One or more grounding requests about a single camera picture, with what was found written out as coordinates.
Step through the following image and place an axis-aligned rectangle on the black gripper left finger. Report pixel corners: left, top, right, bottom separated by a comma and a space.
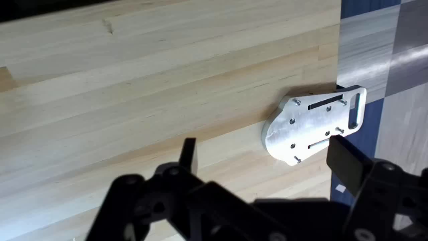
85, 137, 286, 241

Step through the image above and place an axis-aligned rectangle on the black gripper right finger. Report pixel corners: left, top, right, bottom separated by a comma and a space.
324, 134, 428, 241

